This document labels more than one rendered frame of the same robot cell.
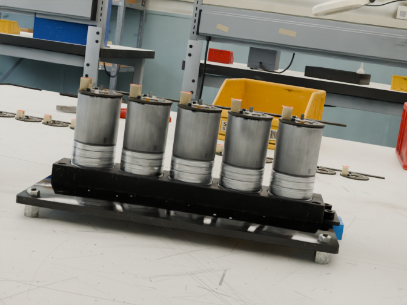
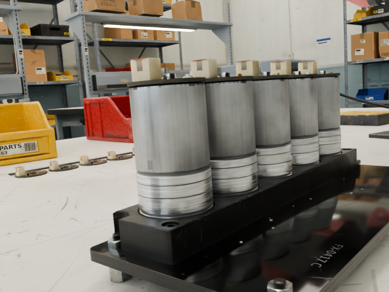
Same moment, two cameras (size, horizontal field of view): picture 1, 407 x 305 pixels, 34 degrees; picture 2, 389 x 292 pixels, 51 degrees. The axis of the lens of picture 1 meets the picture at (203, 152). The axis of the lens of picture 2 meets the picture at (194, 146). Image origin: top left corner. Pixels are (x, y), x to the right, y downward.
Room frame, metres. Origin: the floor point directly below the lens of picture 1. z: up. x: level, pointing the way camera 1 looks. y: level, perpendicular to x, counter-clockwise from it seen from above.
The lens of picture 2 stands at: (0.29, 0.16, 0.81)
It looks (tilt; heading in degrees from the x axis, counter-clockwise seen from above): 8 degrees down; 306
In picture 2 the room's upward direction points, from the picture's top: 4 degrees counter-clockwise
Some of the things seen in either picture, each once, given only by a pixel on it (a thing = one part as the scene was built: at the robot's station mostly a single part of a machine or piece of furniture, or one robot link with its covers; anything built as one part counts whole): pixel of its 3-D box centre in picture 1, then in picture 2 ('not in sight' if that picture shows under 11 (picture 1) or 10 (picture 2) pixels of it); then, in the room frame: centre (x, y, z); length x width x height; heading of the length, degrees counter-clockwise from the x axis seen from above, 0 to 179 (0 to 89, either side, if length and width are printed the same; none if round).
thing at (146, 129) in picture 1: (144, 142); (223, 144); (0.37, 0.03, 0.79); 0.02 x 0.02 x 0.05
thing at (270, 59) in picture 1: (264, 59); not in sight; (2.87, -0.20, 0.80); 0.15 x 0.12 x 0.10; 168
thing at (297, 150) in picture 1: (294, 165); (316, 121); (0.36, -0.05, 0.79); 0.02 x 0.02 x 0.05
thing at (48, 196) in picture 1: (182, 213); (303, 212); (0.35, 0.01, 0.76); 0.16 x 0.07 x 0.01; 86
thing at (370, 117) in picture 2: not in sight; (362, 117); (0.43, -0.41, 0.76); 0.07 x 0.05 x 0.02; 164
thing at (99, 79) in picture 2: not in sight; (171, 80); (2.24, -2.25, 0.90); 1.30 x 0.06 x 0.12; 77
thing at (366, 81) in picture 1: (337, 75); not in sight; (2.88, -0.52, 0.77); 0.24 x 0.16 x 0.04; 63
